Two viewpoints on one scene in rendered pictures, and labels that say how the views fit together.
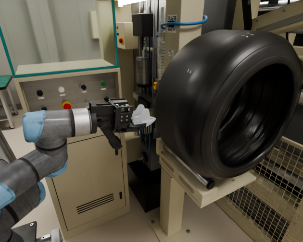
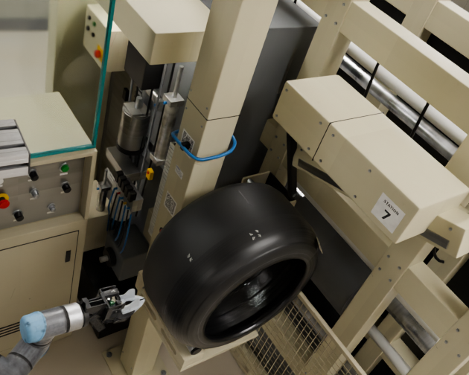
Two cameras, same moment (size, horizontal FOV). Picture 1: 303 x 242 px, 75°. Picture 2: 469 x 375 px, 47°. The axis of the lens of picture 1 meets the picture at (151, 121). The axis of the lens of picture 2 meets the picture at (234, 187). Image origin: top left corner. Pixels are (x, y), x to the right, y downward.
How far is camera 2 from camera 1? 1.17 m
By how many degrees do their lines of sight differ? 20
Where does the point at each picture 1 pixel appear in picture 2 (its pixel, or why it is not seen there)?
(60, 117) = (59, 323)
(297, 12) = not seen: hidden behind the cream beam
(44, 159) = (36, 353)
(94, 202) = (16, 324)
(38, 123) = (41, 331)
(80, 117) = (75, 320)
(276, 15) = not seen: hidden behind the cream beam
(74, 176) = not seen: outside the picture
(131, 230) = (71, 365)
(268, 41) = (273, 245)
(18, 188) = not seen: outside the picture
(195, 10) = (221, 139)
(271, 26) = (313, 170)
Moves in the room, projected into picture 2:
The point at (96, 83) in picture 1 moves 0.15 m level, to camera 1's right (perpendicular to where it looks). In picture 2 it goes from (53, 167) to (94, 173)
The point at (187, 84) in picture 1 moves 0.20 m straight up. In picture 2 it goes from (184, 273) to (199, 228)
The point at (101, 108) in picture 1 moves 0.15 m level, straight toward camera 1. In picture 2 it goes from (94, 307) to (105, 356)
